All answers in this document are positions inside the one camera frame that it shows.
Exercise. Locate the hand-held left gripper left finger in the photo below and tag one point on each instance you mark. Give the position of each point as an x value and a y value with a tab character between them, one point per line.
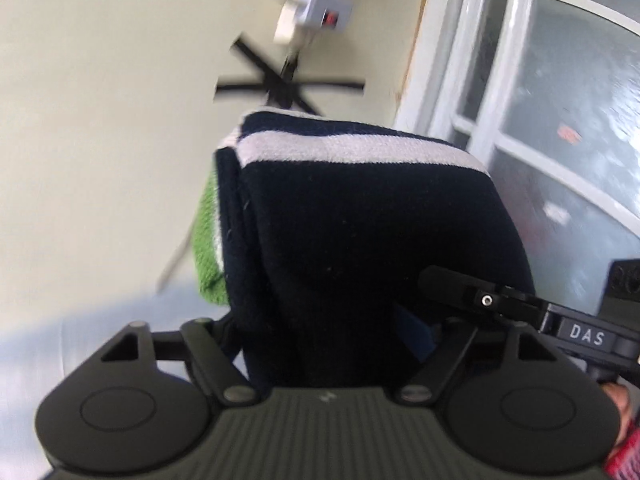
210	355

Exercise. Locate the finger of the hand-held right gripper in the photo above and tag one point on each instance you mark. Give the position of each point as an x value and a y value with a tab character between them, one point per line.
470	295

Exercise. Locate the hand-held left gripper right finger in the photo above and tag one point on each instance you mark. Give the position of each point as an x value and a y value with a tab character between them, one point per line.
415	332

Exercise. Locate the navy green striped sweater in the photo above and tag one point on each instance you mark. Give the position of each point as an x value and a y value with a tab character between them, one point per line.
350	235

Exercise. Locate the person's right forearm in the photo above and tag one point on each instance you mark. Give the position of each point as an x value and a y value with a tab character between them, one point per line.
627	460

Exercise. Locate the person's right hand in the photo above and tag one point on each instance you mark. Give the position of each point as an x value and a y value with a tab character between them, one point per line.
624	405

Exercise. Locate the small white window sticker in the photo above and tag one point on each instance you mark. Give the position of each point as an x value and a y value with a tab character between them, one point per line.
556	212

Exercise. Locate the blue white striped bed sheet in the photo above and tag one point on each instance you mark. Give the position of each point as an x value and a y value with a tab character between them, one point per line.
50	340

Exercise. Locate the small red window sticker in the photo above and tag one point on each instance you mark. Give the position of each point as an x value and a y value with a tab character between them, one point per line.
568	133

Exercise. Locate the black tape cross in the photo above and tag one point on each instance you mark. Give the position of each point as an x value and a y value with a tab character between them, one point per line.
280	85

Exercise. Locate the white plug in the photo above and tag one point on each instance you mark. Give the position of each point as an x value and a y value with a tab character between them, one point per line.
290	25

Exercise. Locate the white window frame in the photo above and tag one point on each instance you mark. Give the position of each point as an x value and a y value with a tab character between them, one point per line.
510	35

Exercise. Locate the grey adapter with red switch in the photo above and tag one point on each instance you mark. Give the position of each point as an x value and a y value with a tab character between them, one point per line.
325	7

